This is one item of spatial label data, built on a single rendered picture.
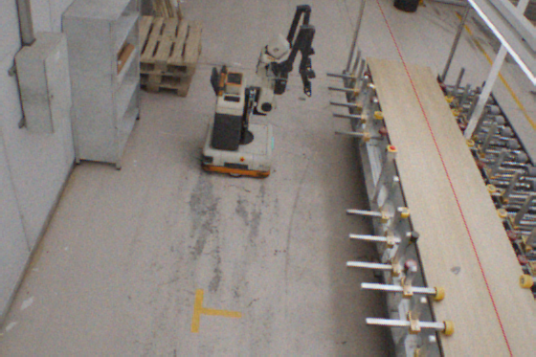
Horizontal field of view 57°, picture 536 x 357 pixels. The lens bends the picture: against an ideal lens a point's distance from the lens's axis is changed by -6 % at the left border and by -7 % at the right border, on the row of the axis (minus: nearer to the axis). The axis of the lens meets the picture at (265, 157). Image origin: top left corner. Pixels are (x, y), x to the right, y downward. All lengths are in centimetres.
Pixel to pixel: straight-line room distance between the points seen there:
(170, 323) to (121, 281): 54
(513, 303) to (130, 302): 268
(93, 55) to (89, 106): 53
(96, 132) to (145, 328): 191
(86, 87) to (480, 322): 355
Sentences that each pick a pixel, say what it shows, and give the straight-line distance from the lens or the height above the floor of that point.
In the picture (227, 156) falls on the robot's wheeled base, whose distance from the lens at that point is 491.
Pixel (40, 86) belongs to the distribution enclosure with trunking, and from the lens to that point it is 366.
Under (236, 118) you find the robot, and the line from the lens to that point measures 469.
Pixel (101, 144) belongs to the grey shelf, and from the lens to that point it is 497.
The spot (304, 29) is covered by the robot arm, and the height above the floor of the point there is 161.
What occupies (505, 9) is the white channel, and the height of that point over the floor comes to 245.
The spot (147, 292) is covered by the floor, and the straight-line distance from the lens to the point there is 411.
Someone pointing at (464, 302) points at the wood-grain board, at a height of 90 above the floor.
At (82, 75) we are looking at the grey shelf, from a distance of 460.
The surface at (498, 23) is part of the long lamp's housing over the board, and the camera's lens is 319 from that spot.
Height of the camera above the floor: 330
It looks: 38 degrees down
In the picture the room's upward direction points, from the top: 10 degrees clockwise
